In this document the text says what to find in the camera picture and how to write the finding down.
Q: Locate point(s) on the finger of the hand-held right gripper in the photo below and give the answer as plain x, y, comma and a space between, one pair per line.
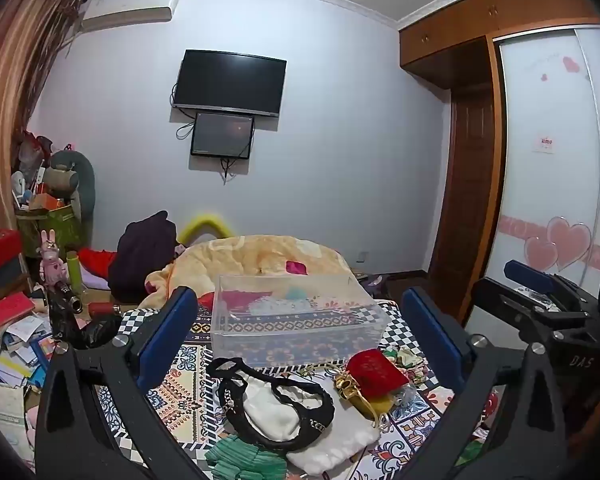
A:
527, 274
495, 305

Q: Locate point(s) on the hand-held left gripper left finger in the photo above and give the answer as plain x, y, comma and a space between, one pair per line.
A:
167, 332

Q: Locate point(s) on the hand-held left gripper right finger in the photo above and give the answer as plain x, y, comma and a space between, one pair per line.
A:
432, 332

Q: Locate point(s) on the yellow soft pad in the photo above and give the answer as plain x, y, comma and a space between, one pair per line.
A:
380, 406

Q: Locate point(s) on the teal soft ball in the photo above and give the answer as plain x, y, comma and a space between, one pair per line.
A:
295, 292

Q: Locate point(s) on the green floral cloth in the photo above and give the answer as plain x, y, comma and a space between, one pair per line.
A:
405, 360

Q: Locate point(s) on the red cylinder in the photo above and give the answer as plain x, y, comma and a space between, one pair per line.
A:
105, 309

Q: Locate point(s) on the red fabric pouch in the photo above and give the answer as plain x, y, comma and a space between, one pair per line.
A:
377, 372

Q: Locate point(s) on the purple plastic stool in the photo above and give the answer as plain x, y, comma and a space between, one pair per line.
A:
375, 287

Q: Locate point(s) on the black plastic bag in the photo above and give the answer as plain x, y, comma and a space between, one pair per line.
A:
92, 332

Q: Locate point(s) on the pink cloth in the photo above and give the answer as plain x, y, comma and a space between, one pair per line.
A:
240, 302

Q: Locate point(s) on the dark garment pile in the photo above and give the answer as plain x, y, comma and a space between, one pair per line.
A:
142, 255

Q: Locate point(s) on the red cloth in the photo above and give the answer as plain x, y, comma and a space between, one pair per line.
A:
97, 260

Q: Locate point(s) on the brown wooden door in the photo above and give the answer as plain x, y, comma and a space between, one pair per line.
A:
467, 185

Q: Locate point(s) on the yellow printed blanket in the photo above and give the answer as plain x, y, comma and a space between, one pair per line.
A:
250, 260

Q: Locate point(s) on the green tube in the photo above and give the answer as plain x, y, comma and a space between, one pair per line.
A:
74, 272

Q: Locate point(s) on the yellow neck pillow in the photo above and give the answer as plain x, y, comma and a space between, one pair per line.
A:
200, 224

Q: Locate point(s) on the black and white handbag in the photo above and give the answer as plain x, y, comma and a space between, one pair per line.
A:
270, 410

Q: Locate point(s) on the clear plastic storage box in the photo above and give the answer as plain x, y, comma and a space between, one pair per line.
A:
300, 327

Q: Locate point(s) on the pink rabbit toy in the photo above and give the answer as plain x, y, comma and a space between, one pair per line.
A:
51, 265

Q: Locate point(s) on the white fluffy cloth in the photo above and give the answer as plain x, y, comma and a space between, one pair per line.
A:
337, 437

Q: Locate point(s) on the magenta cloth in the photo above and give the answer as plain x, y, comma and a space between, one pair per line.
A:
296, 267

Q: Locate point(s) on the green knitted cloth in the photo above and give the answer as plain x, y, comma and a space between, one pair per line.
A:
245, 460

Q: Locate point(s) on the green cardboard box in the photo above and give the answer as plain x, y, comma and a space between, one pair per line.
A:
55, 230

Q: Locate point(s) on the pile of papers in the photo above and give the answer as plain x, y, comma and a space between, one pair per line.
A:
15, 360

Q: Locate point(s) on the red book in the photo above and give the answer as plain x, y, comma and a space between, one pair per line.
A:
10, 310

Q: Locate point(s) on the wooden wardrobe with heart doors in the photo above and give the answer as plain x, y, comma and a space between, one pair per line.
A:
540, 110

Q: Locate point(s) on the grey plush toy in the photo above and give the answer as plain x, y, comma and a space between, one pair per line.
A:
72, 180

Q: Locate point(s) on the red box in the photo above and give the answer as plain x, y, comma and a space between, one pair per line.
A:
0, 250

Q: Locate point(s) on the small black monitor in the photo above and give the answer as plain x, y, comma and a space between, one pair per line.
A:
222, 135

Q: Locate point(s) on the brown striped curtain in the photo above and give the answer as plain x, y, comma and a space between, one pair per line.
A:
15, 85

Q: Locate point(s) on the white air conditioner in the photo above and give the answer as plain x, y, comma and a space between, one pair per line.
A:
130, 7

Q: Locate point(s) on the white wall socket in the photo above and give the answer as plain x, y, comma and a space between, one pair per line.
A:
361, 257

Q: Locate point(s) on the black wall television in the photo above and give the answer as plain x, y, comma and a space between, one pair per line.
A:
230, 82

